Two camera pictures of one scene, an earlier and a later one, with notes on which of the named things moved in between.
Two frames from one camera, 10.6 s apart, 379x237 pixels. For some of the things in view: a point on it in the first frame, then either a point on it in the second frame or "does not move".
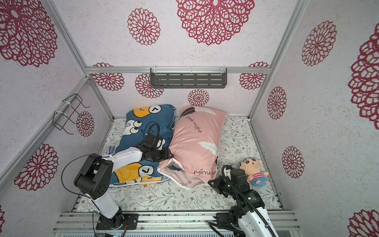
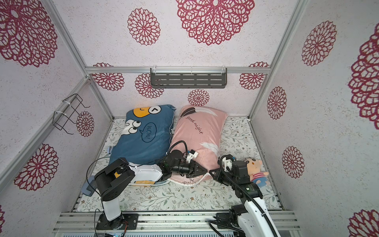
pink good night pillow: x=195 y=145 does not move
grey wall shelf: x=186 y=78 does not move
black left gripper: x=166 y=154 to x=194 y=172
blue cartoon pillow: x=143 y=125 does not move
